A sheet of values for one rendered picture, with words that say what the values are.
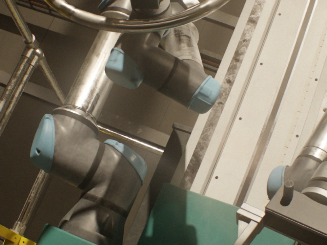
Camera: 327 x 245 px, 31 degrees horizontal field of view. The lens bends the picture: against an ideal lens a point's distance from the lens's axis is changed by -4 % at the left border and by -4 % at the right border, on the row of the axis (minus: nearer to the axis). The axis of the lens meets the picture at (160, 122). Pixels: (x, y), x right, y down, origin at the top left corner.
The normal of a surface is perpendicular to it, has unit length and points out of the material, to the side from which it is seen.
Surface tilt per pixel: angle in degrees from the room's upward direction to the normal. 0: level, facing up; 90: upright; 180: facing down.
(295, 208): 67
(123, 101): 90
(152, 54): 79
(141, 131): 90
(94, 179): 125
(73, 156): 99
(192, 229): 90
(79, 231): 90
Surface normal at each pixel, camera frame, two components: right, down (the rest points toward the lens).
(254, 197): -0.23, -0.39
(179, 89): -0.01, 0.50
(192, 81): 0.30, -0.06
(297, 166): -0.46, -0.77
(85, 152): 0.42, -0.32
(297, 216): -0.12, -0.72
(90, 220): 0.06, -0.58
